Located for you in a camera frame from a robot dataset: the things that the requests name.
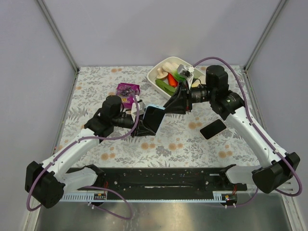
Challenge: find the green toy pea pod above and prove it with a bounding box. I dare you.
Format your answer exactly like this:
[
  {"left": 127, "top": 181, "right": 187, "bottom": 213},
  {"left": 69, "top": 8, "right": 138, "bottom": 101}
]
[{"left": 155, "top": 79, "right": 176, "bottom": 96}]

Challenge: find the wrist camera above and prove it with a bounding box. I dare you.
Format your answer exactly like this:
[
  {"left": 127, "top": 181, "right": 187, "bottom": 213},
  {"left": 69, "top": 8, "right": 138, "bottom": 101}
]
[
  {"left": 177, "top": 64, "right": 194, "bottom": 80},
  {"left": 130, "top": 95, "right": 146, "bottom": 120}
]

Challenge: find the floral table cloth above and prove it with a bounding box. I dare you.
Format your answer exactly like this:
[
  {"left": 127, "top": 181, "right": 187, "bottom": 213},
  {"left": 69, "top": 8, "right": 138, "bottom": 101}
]
[{"left": 57, "top": 66, "right": 259, "bottom": 167}]

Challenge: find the white plastic basin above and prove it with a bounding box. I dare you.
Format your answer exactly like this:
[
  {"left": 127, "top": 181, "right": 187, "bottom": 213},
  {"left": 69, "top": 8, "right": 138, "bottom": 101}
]
[{"left": 147, "top": 56, "right": 205, "bottom": 99}]

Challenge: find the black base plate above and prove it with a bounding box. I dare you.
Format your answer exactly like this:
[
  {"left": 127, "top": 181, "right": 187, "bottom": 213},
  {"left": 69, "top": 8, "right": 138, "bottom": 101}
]
[{"left": 77, "top": 167, "right": 248, "bottom": 200}]

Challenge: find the purple snack box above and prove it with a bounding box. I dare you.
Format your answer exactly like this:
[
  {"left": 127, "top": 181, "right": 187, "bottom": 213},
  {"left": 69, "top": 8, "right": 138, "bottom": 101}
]
[{"left": 116, "top": 83, "right": 140, "bottom": 109}]

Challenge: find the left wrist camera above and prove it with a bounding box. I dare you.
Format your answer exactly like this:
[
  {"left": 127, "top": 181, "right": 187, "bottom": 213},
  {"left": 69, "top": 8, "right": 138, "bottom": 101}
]
[{"left": 130, "top": 95, "right": 146, "bottom": 120}]

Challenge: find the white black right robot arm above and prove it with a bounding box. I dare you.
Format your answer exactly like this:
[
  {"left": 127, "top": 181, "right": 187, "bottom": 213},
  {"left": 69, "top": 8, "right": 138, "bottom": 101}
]
[{"left": 164, "top": 65, "right": 302, "bottom": 196}]

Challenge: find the black smartphone on table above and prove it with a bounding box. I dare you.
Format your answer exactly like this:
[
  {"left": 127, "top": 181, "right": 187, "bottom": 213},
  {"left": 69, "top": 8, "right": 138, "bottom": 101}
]
[{"left": 200, "top": 119, "right": 227, "bottom": 140}]

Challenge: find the black phone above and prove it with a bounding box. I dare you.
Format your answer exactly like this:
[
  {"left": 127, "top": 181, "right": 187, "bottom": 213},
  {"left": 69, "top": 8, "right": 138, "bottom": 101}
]
[{"left": 143, "top": 104, "right": 165, "bottom": 133}]

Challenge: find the toy bok choy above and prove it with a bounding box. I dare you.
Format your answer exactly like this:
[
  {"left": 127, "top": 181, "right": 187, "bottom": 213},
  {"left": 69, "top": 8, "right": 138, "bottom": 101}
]
[{"left": 162, "top": 62, "right": 185, "bottom": 82}]

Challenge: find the toy carrot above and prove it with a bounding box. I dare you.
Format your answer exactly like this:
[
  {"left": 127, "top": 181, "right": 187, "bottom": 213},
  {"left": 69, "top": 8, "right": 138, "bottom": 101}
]
[{"left": 167, "top": 73, "right": 178, "bottom": 88}]

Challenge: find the toy mushroom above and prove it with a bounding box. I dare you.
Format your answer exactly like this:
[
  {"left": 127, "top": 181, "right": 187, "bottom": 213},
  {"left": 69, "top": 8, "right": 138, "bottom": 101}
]
[{"left": 156, "top": 68, "right": 168, "bottom": 79}]

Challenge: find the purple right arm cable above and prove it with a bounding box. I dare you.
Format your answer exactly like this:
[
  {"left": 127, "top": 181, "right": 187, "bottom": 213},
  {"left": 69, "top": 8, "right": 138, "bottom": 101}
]
[{"left": 192, "top": 56, "right": 303, "bottom": 209}]

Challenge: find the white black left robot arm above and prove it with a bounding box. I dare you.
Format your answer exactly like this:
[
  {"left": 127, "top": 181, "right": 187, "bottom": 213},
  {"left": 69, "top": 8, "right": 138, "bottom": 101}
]
[{"left": 25, "top": 95, "right": 156, "bottom": 211}]

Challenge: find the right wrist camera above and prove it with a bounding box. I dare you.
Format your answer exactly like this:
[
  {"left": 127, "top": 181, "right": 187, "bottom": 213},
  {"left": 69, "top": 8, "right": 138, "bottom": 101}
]
[{"left": 177, "top": 64, "right": 194, "bottom": 80}]

